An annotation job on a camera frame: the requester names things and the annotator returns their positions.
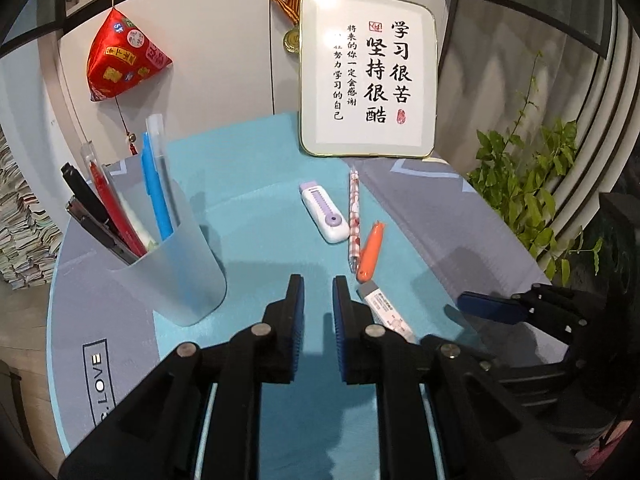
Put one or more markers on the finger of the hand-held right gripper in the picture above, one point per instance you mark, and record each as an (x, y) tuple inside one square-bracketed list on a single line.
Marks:
[(535, 385), (492, 306)]

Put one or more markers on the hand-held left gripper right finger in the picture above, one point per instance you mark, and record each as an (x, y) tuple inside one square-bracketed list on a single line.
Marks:
[(341, 310)]

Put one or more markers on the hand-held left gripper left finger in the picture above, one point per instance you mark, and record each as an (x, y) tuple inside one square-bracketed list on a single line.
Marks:
[(296, 310)]

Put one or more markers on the translucent plastic pen cup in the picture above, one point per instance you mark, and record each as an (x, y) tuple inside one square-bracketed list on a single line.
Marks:
[(170, 270)]

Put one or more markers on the grey tipped white labelled eraser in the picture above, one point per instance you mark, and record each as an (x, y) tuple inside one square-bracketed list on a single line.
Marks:
[(385, 310)]

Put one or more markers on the orange carrot shaped knife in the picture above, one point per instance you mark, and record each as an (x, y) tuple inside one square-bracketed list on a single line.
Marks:
[(371, 250)]

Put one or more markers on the blue and grey desk mat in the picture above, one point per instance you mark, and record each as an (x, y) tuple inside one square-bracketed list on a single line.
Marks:
[(260, 220)]

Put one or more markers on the white and purple correction tape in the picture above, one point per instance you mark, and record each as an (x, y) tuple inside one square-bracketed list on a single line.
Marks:
[(324, 212)]

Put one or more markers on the red checked patterned pen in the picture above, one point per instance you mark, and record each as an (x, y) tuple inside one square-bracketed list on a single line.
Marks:
[(354, 210)]

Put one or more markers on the green potted plant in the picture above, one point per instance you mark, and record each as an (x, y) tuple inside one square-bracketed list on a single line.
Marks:
[(520, 195)]

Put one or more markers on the blue pen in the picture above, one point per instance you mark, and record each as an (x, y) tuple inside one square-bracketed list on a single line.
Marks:
[(156, 190)]

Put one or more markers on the black pen with metal clip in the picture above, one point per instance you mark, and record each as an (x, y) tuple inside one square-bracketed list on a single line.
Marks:
[(97, 232)]

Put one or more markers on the red pen with clear cap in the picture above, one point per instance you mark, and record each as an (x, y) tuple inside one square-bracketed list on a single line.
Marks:
[(112, 200)]

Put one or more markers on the framed calligraphy sign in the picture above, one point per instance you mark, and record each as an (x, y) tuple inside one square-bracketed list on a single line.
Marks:
[(325, 85)]

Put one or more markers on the white radiator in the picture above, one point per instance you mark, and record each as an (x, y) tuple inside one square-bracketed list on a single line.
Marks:
[(607, 85)]

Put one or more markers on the white cabinet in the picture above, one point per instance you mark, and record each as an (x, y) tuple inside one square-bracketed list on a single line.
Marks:
[(225, 60)]

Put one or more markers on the gold medal with striped ribbon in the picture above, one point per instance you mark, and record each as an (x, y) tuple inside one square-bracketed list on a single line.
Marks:
[(291, 42)]

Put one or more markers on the tall pile of paper books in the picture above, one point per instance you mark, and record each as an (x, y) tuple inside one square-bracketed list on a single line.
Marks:
[(25, 240)]

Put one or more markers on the red pyramid hanging ornament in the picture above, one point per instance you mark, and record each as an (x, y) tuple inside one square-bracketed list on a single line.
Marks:
[(125, 60)]

